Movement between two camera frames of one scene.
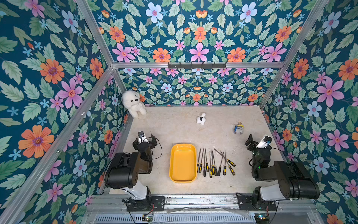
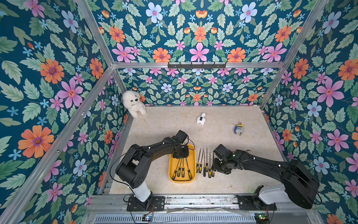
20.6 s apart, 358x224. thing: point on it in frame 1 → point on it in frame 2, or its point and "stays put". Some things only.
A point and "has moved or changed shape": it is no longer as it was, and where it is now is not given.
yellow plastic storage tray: x=183 y=163 stays put
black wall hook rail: x=197 y=66 stays put
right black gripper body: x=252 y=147 → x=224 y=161
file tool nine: x=225 y=167 has moved or changed shape
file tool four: x=207 y=164 stays put
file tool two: x=200 y=168 stays put
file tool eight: x=220 y=167 has moved or changed shape
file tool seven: x=216 y=172 has moved or changed shape
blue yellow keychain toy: x=238 y=129 stays put
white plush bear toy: x=130 y=100 stays put
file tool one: x=197 y=164 stays put
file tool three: x=204 y=167 stays put
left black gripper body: x=150 y=145 → x=182 y=152
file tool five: x=210 y=168 stays put
